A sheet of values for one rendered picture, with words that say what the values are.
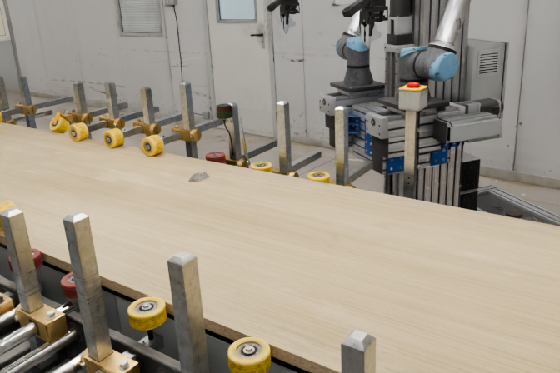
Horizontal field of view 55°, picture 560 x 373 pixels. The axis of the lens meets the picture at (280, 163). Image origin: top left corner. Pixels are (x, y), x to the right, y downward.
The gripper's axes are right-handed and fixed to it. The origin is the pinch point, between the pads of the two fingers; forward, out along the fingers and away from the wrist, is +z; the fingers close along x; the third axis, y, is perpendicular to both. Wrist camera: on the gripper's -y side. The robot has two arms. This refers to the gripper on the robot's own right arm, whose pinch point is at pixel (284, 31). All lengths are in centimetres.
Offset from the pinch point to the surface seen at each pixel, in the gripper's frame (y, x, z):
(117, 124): -89, -1, 37
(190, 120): -60, -39, 30
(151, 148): -79, -47, 38
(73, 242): -108, -164, 21
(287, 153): -32, -81, 38
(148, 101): -74, -19, 24
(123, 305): -100, -137, 53
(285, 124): -32, -81, 27
